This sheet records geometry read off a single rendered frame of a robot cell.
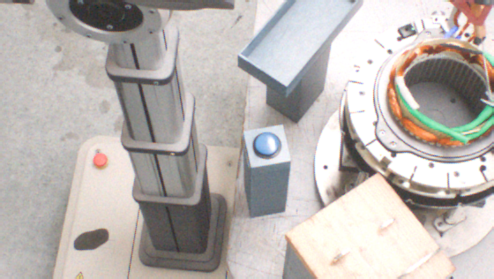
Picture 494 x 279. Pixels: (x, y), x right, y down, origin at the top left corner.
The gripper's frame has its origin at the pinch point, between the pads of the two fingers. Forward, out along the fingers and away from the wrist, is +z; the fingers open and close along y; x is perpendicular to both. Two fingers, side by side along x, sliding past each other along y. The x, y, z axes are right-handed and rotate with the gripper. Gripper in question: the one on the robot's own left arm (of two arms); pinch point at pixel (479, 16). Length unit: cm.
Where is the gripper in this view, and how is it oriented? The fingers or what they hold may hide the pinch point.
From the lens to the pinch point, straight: 122.1
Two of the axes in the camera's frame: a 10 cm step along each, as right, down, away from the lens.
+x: -8.6, -1.8, 4.7
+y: 4.1, -8.0, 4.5
